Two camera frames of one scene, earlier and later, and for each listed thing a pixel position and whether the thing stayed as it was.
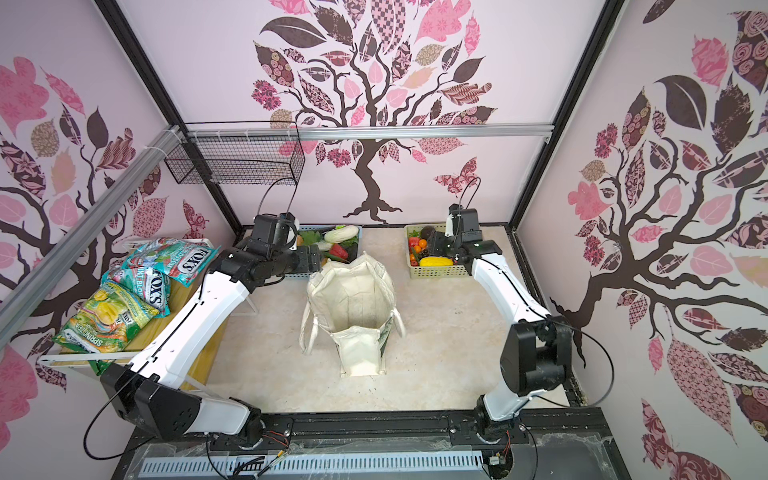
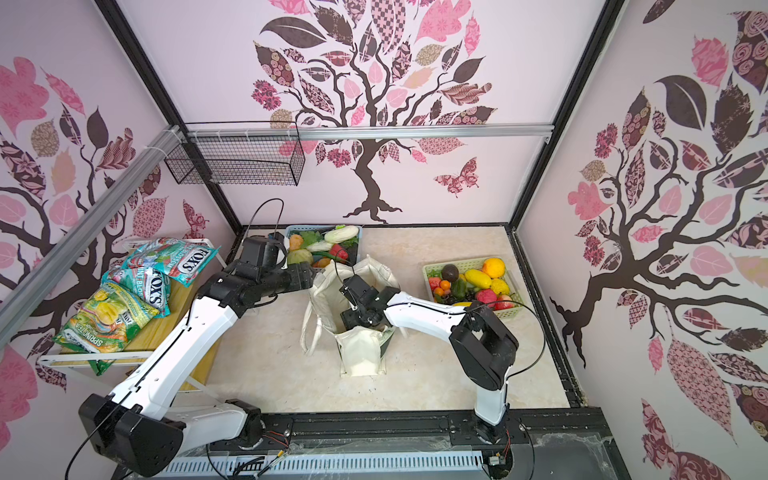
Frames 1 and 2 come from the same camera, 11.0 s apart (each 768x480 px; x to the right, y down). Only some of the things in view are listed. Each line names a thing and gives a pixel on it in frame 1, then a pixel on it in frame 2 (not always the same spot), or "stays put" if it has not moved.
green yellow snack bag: [106, 324] stays put
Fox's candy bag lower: [147, 284] stays put
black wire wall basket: [237, 152] stays put
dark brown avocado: [426, 231] to [450, 272]
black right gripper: [435, 244] to [348, 320]
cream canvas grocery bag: [353, 300] stays put
